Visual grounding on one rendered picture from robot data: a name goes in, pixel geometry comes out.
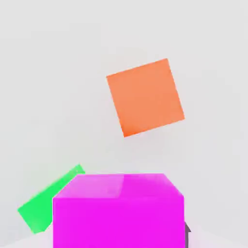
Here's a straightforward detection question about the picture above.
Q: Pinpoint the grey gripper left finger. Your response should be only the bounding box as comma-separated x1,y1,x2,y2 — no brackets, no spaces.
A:
11,222,54,248

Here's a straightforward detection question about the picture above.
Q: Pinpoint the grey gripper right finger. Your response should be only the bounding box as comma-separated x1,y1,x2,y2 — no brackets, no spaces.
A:
184,221,216,248

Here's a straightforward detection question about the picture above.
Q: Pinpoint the small magenta cube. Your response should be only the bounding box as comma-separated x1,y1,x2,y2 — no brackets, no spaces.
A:
52,173,185,248

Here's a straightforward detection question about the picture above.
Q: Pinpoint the small green cube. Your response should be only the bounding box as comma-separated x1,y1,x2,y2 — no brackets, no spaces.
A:
17,163,86,234

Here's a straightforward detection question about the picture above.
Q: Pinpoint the small orange cube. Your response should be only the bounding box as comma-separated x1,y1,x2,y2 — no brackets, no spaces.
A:
106,58,186,138

